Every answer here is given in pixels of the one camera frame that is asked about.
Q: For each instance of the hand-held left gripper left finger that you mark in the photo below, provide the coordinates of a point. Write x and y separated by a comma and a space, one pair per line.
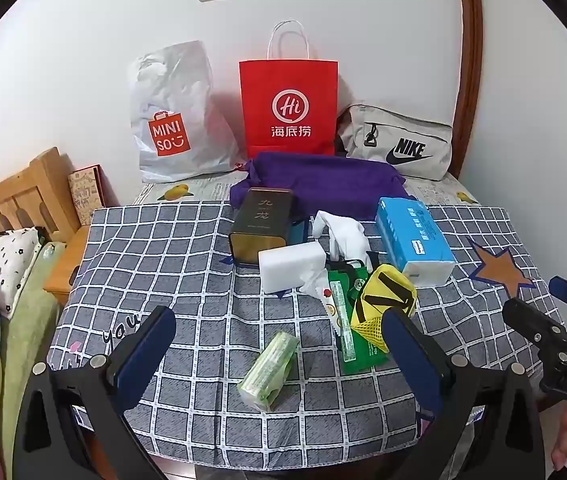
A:
143, 355

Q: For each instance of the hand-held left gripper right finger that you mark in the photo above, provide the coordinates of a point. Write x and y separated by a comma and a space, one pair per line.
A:
413, 360

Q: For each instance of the green packet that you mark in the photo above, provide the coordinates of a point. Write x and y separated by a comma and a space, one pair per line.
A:
363, 355

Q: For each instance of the yellow mesh pouch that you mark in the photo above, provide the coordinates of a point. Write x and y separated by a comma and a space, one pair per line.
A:
386, 295

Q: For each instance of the fruit-print snack packet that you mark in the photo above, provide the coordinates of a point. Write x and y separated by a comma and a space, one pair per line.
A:
318, 285

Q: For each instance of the translucent green bag roll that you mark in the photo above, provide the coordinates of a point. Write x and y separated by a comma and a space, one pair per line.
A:
268, 370

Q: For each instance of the white sponge block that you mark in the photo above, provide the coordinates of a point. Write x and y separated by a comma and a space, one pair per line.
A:
291, 265

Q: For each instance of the purple cloth storage box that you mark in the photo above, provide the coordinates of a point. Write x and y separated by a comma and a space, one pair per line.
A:
333, 180

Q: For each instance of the grey checkered tablecloth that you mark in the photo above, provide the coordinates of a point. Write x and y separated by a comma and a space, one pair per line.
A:
163, 270

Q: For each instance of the wooden nightstand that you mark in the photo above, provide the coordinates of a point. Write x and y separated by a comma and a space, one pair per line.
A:
65, 270

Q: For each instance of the green blanket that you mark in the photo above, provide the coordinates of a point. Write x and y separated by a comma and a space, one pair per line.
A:
28, 330

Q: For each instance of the blue tissue pack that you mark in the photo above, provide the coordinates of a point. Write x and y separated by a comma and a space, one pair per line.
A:
413, 240

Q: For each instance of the floral white pillow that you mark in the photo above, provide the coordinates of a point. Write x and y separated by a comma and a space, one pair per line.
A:
10, 265

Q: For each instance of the patterned box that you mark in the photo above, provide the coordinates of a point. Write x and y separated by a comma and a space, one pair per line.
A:
85, 195

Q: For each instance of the fruit-print newspaper cloth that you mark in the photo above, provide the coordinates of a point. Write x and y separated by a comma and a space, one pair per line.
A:
203, 190

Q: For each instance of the dark green tea tin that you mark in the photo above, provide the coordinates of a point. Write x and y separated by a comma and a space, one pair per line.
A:
261, 220

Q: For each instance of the wooden headboard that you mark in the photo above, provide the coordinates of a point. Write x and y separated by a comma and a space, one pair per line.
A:
28, 185

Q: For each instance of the grey sling bag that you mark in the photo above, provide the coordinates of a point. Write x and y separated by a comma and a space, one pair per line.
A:
403, 140

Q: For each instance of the white plastic shopping bag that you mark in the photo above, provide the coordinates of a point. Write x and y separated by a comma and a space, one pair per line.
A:
178, 105

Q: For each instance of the red paper bag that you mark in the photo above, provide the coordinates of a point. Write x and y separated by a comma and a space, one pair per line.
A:
288, 110

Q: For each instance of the brown wooden door frame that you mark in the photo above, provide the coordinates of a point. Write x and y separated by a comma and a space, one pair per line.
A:
468, 60

